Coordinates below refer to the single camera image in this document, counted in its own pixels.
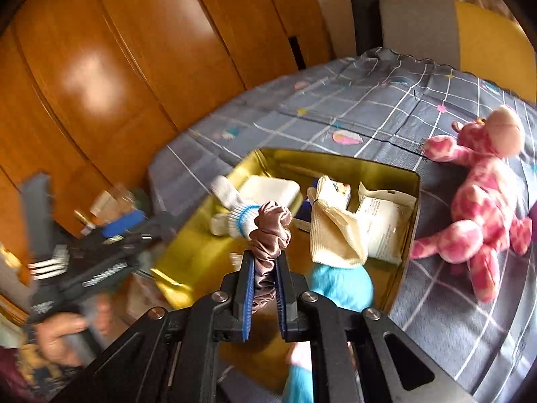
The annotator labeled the pink spotted giraffe plush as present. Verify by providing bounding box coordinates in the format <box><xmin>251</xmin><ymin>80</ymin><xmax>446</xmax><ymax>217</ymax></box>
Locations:
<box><xmin>409</xmin><ymin>105</ymin><xmax>533</xmax><ymax>304</ymax></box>

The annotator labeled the pale grey sock blue band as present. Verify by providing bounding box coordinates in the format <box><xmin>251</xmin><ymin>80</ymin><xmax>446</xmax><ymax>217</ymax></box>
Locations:
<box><xmin>209</xmin><ymin>175</ymin><xmax>263</xmax><ymax>238</ymax></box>

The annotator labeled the yellow headboard cushion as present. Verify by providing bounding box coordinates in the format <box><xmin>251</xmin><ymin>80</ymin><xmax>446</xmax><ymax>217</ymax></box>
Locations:
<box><xmin>454</xmin><ymin>0</ymin><xmax>537</xmax><ymax>105</ymax></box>

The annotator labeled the brown satin scrunchie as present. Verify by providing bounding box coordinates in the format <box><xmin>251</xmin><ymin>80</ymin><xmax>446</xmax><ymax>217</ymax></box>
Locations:
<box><xmin>249</xmin><ymin>200</ymin><xmax>293</xmax><ymax>313</ymax></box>

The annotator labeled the gold tin box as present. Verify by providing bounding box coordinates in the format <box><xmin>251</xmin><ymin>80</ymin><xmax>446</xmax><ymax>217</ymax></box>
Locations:
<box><xmin>151</xmin><ymin>148</ymin><xmax>421</xmax><ymax>391</ymax></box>

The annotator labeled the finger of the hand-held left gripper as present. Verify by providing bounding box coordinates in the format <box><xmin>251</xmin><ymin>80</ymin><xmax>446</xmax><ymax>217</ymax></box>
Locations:
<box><xmin>101</xmin><ymin>213</ymin><xmax>147</xmax><ymax>239</ymax></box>
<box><xmin>121</xmin><ymin>213</ymin><xmax>179</xmax><ymax>248</ymax></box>

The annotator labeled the teal fluffy sock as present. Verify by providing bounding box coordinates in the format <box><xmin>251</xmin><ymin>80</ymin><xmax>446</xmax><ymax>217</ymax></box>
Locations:
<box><xmin>309</xmin><ymin>262</ymin><xmax>375</xmax><ymax>313</ymax></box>
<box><xmin>282</xmin><ymin>340</ymin><xmax>314</xmax><ymax>403</ymax></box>

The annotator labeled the wooden wardrobe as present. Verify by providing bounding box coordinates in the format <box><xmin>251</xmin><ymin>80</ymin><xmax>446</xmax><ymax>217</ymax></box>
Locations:
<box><xmin>0</xmin><ymin>0</ymin><xmax>336</xmax><ymax>315</ymax></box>

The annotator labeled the cream knit sock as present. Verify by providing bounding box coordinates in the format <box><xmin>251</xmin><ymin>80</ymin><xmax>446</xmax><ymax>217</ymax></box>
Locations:
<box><xmin>307</xmin><ymin>175</ymin><xmax>370</xmax><ymax>269</ymax></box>

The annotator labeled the black headboard cushion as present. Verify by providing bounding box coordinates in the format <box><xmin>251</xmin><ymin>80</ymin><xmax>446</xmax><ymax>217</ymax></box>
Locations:
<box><xmin>347</xmin><ymin>0</ymin><xmax>383</xmax><ymax>57</ymax></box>

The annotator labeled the grey checked printed bedsheet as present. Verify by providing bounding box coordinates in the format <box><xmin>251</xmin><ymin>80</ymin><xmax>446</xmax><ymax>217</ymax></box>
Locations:
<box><xmin>147</xmin><ymin>47</ymin><xmax>537</xmax><ymax>403</ymax></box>

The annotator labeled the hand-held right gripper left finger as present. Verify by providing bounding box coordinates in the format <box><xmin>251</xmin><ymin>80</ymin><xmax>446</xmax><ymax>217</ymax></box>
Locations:
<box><xmin>50</xmin><ymin>250</ymin><xmax>256</xmax><ymax>403</ymax></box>

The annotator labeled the person's left hand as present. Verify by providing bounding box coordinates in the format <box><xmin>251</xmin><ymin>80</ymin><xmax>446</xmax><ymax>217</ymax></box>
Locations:
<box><xmin>36</xmin><ymin>296</ymin><xmax>112</xmax><ymax>368</ymax></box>

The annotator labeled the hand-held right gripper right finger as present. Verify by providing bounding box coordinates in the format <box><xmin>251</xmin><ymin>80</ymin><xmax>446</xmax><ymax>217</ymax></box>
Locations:
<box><xmin>275</xmin><ymin>252</ymin><xmax>479</xmax><ymax>403</ymax></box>

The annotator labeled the white printed packet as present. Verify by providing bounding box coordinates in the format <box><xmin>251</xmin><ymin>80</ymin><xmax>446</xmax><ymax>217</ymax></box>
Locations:
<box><xmin>357</xmin><ymin>182</ymin><xmax>417</xmax><ymax>266</ymax></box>

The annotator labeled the grey headboard cushion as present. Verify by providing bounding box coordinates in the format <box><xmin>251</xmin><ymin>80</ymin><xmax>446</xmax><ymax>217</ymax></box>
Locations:
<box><xmin>379</xmin><ymin>0</ymin><xmax>462</xmax><ymax>72</ymax></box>

